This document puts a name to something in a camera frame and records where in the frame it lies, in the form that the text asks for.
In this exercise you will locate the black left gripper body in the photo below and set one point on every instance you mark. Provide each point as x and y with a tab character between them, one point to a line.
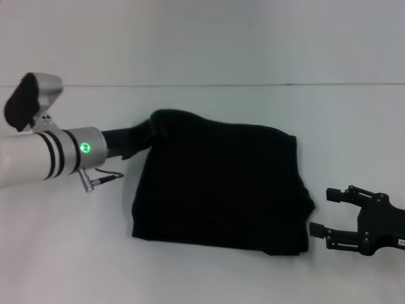
123	141

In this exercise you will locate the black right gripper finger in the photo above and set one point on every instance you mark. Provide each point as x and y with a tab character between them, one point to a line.
345	194
332	237

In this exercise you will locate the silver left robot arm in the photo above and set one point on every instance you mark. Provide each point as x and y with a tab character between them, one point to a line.
47	155

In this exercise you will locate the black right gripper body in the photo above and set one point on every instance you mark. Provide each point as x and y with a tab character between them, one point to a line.
379	226

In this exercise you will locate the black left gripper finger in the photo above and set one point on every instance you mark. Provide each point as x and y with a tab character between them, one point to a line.
158	128

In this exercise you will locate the black shirt with FREE print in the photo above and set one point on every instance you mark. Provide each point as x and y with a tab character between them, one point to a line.
221	183

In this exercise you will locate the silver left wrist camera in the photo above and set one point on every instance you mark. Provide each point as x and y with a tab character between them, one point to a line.
31	98

